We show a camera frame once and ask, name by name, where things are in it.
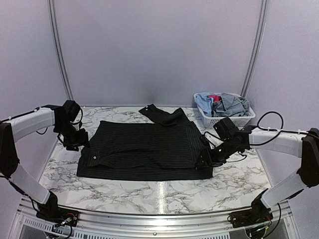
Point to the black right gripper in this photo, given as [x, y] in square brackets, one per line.
[207, 156]

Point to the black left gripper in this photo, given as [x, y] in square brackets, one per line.
[82, 140]

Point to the black pinstriped shirt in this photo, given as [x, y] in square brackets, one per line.
[165, 149]

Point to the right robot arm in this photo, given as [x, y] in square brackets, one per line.
[290, 155]

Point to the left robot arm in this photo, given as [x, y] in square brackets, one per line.
[19, 152]

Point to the white plastic laundry basket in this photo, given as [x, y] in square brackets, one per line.
[238, 121]

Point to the grey denim jeans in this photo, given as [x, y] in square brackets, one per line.
[230, 105]

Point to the red garment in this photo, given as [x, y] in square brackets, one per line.
[214, 98]

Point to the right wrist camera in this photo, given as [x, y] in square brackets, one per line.
[208, 143]

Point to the aluminium front rail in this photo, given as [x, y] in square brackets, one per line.
[101, 225]

